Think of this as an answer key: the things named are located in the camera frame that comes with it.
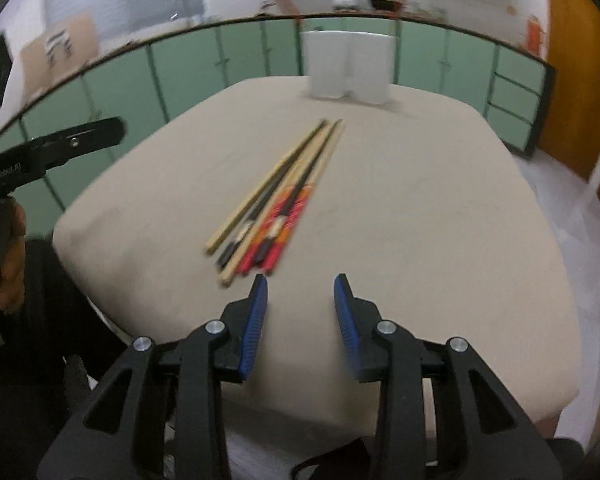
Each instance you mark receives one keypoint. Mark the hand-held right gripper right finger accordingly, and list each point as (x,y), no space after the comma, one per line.
(347,332)

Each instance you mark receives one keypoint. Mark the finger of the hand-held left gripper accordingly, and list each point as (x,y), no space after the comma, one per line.
(87,135)

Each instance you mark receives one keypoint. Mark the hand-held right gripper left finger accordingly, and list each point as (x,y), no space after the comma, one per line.
(254,332)

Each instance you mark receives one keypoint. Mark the orange red patterned chopstick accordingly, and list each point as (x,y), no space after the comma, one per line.
(294,220)

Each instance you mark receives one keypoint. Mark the light bamboo chopstick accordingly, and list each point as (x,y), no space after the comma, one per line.
(261,186)

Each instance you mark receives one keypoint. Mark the black red-ended chopstick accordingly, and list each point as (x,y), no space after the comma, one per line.
(306,169)

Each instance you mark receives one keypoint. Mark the bundle of chopsticks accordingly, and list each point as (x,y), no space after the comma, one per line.
(324,144)

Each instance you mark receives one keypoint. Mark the person's left hand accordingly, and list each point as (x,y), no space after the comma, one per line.
(11,265)

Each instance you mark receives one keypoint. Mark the cardboard box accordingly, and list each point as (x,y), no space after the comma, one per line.
(62,47)

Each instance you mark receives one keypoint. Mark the green kitchen base cabinets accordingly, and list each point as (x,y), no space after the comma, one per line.
(190,75)

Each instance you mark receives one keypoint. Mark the person's dark clothing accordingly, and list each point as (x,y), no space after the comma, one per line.
(20,410)

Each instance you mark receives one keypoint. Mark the white cylindrical holder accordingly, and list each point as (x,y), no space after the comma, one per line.
(326,62)
(372,67)

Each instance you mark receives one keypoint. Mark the white plastic sheet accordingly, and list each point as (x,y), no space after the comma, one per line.
(585,240)

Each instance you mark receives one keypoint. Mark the silver lidded pot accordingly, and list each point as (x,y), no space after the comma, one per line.
(345,2)

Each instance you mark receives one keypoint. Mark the orange wooden door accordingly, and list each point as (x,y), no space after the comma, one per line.
(575,100)

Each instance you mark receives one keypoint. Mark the black wok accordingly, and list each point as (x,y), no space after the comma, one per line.
(386,3)

